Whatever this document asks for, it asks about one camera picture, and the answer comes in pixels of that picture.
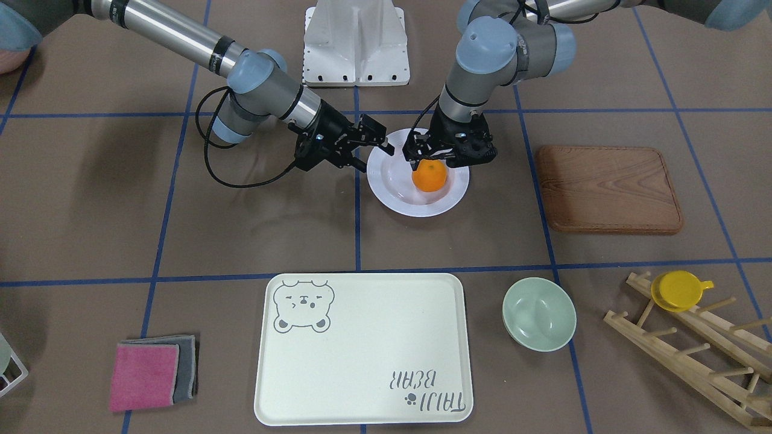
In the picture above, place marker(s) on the white wire cup rack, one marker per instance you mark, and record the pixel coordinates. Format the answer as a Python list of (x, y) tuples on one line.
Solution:
[(13, 371)]

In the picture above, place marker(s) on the pink bowl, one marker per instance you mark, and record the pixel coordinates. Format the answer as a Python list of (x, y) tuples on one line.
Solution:
[(12, 60)]

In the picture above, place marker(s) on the grey cloth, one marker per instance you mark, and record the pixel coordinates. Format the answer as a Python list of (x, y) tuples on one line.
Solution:
[(186, 367)]

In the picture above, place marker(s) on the cream bear tray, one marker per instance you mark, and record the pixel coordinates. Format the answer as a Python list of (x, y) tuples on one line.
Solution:
[(363, 349)]

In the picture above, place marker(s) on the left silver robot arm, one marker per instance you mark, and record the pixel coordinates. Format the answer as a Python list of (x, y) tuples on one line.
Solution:
[(506, 42)]

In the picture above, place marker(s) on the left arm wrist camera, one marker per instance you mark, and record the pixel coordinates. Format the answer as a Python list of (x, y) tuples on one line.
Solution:
[(477, 147)]

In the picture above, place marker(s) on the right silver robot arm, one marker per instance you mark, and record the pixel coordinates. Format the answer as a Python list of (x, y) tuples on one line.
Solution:
[(258, 83)]

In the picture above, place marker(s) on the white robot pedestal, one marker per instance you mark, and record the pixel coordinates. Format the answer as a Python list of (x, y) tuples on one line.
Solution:
[(355, 43)]

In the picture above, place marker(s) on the wooden cutting board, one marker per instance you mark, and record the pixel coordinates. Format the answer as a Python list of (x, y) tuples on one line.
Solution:
[(607, 189)]

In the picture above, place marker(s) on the pink cloth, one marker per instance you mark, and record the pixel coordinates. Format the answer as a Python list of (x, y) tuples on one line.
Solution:
[(144, 376)]

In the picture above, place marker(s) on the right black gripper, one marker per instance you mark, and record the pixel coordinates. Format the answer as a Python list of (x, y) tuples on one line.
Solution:
[(330, 128)]

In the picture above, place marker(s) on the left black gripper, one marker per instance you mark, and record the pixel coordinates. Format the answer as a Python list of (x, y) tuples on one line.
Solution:
[(444, 128)]

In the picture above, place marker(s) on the wooden dish rack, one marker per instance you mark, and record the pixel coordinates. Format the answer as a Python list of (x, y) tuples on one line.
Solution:
[(730, 366)]

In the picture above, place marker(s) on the yellow mug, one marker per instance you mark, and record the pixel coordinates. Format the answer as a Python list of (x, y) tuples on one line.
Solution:
[(678, 290)]

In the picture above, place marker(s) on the orange fruit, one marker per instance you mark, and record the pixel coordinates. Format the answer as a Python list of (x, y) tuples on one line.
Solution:
[(431, 175)]

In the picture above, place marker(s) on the green bowl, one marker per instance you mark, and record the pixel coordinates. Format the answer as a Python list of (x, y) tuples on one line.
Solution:
[(539, 315)]

